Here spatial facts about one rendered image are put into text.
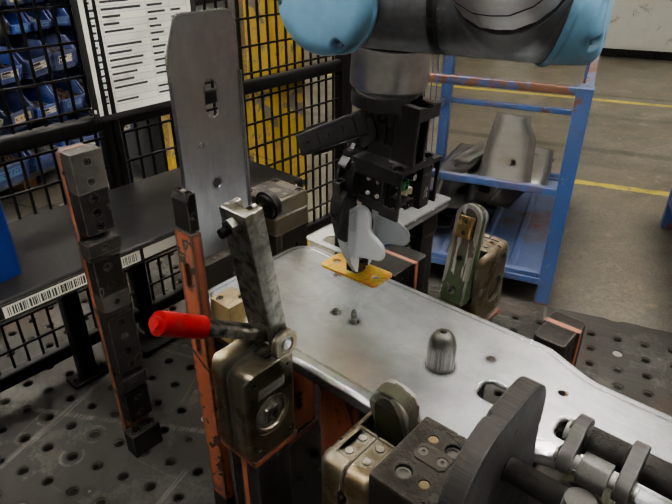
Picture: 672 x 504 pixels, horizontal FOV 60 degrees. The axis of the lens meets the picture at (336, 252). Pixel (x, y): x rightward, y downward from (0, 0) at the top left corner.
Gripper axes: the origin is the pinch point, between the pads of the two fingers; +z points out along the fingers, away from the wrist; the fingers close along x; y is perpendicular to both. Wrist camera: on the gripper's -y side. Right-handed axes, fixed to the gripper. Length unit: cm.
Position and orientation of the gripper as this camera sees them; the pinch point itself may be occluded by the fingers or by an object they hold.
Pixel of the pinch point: (356, 255)
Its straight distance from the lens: 68.5
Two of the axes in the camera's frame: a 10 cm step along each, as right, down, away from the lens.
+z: -0.5, 8.5, 5.3
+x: 6.6, -3.7, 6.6
